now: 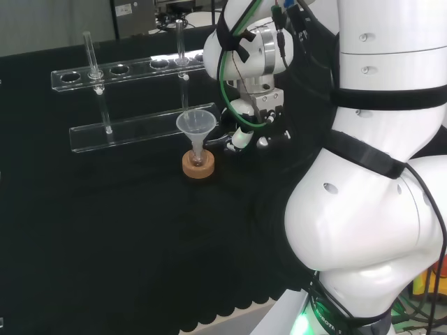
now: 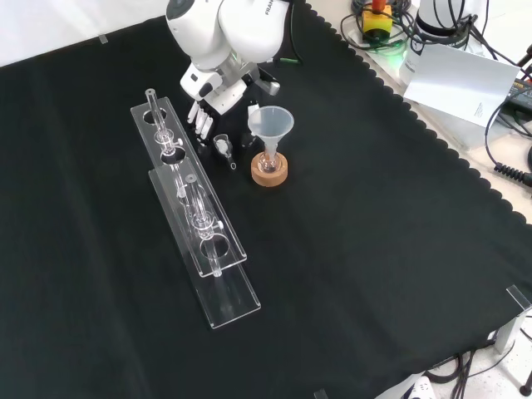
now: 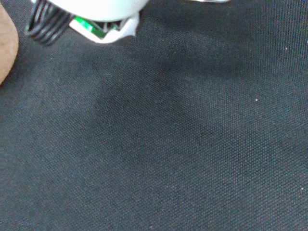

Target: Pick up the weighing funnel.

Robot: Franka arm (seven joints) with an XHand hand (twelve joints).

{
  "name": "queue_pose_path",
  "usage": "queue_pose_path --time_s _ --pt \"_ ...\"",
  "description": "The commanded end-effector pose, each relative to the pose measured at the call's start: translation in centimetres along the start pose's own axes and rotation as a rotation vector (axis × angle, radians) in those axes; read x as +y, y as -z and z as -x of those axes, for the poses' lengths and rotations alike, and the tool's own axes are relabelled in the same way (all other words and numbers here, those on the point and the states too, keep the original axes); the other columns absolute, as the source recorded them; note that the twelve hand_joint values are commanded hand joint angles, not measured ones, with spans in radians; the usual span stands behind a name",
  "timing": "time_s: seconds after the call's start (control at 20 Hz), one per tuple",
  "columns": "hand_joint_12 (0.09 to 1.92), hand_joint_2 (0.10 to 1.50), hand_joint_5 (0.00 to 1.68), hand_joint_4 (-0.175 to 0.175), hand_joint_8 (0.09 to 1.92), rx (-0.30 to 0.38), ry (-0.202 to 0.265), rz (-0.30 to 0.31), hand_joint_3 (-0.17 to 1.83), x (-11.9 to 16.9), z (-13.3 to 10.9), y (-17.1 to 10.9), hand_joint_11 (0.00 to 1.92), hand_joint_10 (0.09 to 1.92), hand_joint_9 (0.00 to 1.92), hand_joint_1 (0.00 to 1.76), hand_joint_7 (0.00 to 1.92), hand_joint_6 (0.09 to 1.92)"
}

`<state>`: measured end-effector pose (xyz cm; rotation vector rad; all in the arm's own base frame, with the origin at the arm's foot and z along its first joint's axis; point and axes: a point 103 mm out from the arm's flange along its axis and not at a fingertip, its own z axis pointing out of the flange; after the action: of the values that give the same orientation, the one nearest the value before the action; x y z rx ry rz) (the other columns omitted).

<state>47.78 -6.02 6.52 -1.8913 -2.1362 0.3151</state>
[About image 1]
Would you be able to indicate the clear plastic funnel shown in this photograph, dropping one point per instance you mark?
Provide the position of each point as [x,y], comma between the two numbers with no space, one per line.
[193,123]

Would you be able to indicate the small round-bottom glass flask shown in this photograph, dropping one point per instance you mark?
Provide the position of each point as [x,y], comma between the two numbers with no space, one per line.
[198,158]

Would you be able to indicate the black bench cloth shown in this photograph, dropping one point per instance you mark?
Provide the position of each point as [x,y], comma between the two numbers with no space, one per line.
[122,227]

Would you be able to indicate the clear acrylic funnel stand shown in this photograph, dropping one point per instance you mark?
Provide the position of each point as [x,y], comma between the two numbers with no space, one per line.
[132,130]

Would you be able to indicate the yellow stop button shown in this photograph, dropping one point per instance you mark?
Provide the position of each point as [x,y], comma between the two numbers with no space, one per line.
[424,279]

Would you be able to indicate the grey metal cabinet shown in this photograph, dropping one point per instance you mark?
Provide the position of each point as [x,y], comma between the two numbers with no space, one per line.
[134,17]

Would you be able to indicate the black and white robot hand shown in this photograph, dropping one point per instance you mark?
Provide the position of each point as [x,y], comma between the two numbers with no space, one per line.
[267,101]

